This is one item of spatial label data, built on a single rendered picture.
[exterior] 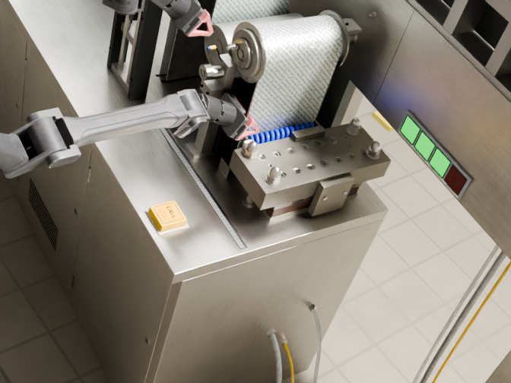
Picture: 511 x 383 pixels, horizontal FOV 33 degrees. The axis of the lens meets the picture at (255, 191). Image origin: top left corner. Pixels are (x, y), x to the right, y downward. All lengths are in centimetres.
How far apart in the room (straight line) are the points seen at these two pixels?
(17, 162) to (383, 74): 96
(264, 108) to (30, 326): 123
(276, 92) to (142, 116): 42
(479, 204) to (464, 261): 164
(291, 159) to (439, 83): 41
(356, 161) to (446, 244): 152
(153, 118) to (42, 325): 127
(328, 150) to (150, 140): 47
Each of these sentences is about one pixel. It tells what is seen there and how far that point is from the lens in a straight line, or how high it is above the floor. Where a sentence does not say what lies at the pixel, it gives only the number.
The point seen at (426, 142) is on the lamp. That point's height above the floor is 120.
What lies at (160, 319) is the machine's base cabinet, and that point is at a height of 65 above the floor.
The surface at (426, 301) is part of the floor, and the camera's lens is 345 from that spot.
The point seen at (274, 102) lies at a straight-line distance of 217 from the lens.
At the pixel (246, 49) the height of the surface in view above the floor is 128.
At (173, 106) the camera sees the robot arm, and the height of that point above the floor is 122.
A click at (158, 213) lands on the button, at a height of 92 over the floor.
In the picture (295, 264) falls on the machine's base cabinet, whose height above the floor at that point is 77.
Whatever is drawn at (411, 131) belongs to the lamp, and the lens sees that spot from 215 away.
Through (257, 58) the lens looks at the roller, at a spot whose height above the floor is 127.
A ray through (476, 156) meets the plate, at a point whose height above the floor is 127.
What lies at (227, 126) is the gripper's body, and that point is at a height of 110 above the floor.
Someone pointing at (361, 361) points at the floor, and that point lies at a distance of 316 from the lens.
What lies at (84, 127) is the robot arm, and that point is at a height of 126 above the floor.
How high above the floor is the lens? 244
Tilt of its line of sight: 43 degrees down
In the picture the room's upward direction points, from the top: 19 degrees clockwise
